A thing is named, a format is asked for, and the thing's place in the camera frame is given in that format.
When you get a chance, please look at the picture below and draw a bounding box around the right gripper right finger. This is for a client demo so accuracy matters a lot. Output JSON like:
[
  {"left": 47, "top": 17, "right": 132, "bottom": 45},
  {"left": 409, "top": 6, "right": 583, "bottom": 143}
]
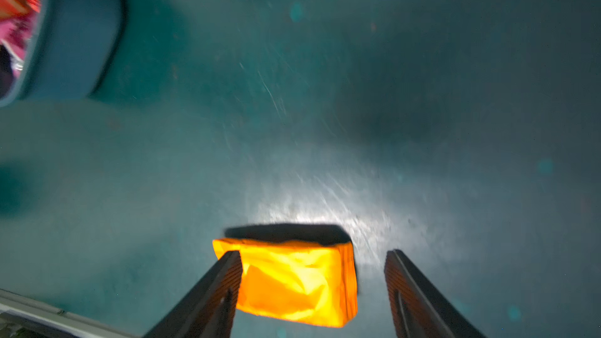
[{"left": 383, "top": 250, "right": 485, "bottom": 338}]

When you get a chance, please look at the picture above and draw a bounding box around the blue plastic storage box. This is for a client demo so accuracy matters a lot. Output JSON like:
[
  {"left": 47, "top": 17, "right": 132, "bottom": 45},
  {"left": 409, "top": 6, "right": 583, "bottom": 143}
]
[{"left": 0, "top": 0, "right": 125, "bottom": 108}]

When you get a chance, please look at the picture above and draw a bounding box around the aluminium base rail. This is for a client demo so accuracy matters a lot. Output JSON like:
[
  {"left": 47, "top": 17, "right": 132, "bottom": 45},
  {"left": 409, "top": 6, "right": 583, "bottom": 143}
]
[{"left": 1, "top": 289, "right": 134, "bottom": 338}]

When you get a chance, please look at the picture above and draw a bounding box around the orange foil tea bag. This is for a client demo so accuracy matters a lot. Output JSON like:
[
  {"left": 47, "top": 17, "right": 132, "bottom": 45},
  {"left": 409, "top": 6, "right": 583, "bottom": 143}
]
[{"left": 212, "top": 238, "right": 358, "bottom": 328}]

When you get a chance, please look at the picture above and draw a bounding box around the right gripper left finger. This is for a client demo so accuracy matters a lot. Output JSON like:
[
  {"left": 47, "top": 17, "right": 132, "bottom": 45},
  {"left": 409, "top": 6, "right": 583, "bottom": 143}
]
[{"left": 145, "top": 250, "right": 243, "bottom": 338}]

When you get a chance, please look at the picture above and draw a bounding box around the pink tea bag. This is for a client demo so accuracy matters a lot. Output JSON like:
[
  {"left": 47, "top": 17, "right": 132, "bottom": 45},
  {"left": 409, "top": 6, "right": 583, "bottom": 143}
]
[{"left": 1, "top": 13, "right": 38, "bottom": 78}]

